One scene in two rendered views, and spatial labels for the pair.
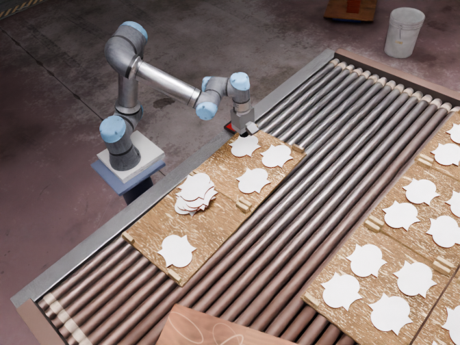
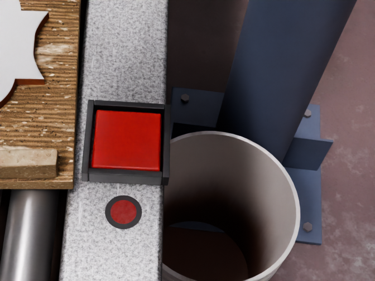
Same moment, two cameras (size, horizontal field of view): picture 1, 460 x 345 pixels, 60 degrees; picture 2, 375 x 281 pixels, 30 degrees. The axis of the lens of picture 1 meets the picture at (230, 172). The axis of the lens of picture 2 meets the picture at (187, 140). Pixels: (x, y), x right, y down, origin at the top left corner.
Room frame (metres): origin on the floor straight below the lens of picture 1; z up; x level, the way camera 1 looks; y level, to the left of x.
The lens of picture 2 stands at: (1.69, -0.28, 1.47)
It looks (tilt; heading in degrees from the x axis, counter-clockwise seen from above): 60 degrees down; 122
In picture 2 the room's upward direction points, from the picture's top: 11 degrees clockwise
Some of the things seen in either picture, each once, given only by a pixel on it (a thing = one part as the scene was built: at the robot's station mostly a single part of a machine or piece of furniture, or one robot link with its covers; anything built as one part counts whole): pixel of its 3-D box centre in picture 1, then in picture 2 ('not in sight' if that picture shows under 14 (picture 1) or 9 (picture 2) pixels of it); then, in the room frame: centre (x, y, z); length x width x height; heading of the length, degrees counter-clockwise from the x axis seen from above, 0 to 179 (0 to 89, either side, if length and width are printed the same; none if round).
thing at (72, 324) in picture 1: (245, 172); not in sight; (1.20, -0.07, 0.90); 1.95 x 0.05 x 0.05; 132
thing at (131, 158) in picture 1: (122, 152); not in sight; (1.37, 0.50, 0.95); 0.15 x 0.15 x 0.10
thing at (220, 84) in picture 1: (215, 88); not in sight; (1.34, 0.02, 1.28); 0.11 x 0.11 x 0.08; 71
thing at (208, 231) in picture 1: (187, 224); not in sight; (0.93, 0.20, 0.93); 0.41 x 0.35 x 0.02; 134
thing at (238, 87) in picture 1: (239, 87); not in sight; (1.32, -0.08, 1.28); 0.09 x 0.08 x 0.11; 71
